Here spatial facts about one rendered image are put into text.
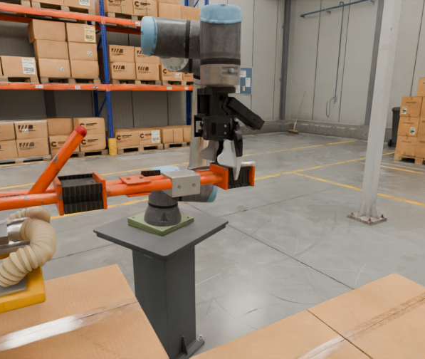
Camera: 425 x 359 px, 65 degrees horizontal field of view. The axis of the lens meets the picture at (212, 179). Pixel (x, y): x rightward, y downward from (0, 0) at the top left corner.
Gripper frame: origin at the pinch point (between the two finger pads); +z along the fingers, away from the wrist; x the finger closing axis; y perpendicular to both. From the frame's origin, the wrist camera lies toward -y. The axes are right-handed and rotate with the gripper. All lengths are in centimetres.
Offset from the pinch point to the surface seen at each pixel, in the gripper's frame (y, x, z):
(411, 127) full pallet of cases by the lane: -654, -331, 46
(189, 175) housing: 12.0, 3.5, -1.2
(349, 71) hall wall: -891, -687, -94
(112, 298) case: 29.0, -2.9, 27.1
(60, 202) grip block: 38.0, 5.1, 0.3
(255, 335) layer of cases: -23, -16, 67
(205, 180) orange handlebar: 8.0, 3.6, 0.4
